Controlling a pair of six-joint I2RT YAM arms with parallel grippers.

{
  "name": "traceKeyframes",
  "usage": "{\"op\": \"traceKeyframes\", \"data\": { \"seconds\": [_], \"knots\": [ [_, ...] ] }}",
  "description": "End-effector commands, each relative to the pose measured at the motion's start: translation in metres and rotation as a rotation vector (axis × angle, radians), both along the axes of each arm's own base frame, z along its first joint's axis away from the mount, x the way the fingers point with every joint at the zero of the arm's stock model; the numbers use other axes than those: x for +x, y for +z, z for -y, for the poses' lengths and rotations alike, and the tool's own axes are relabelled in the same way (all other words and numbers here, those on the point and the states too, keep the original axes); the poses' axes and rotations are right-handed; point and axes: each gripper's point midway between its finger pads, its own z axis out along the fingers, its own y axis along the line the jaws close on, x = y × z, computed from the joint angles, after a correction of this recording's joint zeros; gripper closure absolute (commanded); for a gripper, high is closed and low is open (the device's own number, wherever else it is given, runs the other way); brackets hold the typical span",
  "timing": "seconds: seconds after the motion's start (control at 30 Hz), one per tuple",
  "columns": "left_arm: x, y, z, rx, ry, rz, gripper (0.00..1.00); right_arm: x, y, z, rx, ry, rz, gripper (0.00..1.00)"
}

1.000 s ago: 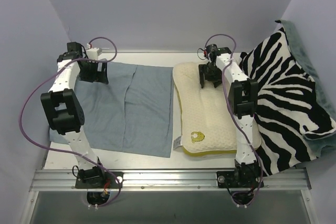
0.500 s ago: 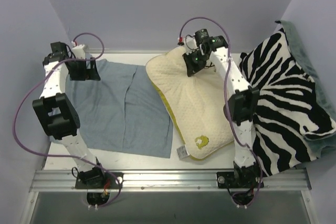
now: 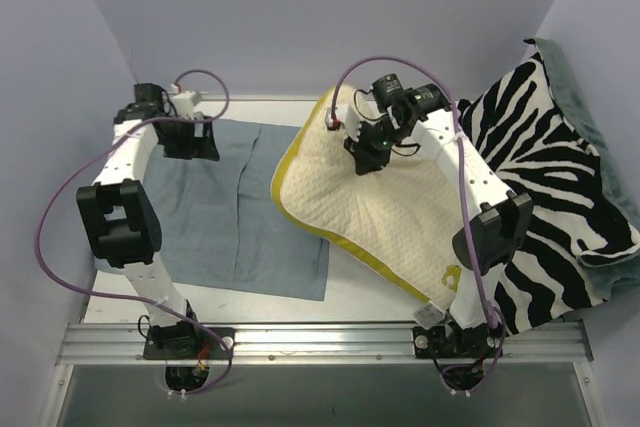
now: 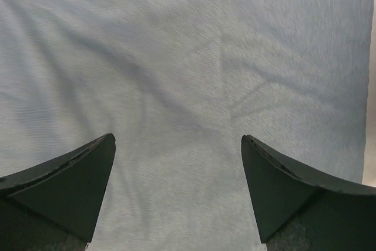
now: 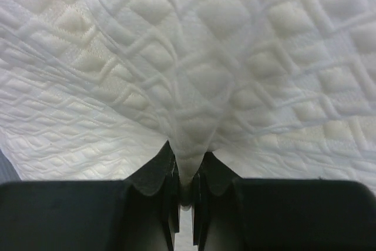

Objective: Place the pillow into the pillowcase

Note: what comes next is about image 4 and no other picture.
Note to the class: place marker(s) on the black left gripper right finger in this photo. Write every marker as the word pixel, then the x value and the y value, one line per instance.
pixel 298 207

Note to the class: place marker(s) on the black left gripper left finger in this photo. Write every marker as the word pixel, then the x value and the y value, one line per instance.
pixel 55 205

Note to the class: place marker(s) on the grey-blue pillowcase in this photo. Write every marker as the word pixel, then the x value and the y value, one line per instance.
pixel 178 83

